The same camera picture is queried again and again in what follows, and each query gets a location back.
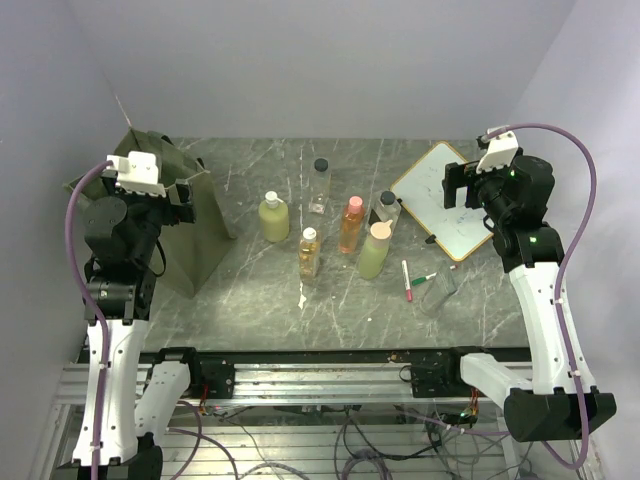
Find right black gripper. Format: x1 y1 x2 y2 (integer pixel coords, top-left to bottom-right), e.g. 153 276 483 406
443 156 514 223

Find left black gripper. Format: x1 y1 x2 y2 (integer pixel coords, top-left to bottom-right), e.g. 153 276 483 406
99 169 194 265

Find orange bottle pink cap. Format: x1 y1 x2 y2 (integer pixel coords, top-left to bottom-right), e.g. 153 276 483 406
338 196 365 254

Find tall clear square bottle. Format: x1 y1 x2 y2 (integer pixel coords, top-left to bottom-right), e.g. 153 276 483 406
308 158 331 214

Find amber liquid clear bottle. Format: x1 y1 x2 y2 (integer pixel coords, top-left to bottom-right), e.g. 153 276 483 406
298 227 321 284

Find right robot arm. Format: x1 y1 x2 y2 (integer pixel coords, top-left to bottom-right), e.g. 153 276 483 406
440 154 617 442

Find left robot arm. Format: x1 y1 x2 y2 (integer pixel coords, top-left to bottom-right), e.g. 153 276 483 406
53 185 204 479

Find olive canvas bag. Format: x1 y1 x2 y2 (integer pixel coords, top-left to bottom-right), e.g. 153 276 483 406
65 129 234 306

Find yellow-framed whiteboard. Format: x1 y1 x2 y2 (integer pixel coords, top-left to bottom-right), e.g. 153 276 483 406
391 141 493 262

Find short clear square bottle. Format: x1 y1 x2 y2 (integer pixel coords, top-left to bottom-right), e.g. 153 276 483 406
367 190 402 232

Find clear plastic cup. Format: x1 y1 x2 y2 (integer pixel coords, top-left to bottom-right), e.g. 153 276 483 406
420 269 458 316

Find red whiteboard marker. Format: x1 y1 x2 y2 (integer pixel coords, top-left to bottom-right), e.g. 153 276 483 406
401 259 413 302

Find green whiteboard marker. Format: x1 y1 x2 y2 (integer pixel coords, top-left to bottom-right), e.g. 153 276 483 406
411 272 437 286

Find green bottle peach cap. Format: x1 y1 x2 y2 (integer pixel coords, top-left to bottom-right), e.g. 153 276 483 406
357 220 393 280

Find yellow-green pump bottle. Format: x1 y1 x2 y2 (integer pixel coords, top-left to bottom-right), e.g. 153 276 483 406
258 191 289 243

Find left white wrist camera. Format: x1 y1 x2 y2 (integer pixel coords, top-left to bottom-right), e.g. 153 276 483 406
106 151 166 197

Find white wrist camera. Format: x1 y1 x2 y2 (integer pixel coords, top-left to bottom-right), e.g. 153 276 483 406
476 126 519 174
106 151 166 197

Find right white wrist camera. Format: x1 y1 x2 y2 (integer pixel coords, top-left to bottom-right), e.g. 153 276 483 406
476 126 519 174

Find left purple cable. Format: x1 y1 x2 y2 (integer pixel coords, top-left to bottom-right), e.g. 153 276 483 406
65 158 119 480

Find purple cable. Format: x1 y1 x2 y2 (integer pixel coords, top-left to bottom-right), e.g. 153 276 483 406
65 158 119 480
487 122 599 471

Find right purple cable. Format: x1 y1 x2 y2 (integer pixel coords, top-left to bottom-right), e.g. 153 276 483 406
487 122 599 471

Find aluminium mounting rail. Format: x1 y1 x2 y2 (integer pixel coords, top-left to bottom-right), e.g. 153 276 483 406
52 347 601 406

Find tangled floor cables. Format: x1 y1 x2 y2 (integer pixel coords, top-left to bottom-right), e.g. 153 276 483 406
164 399 551 480

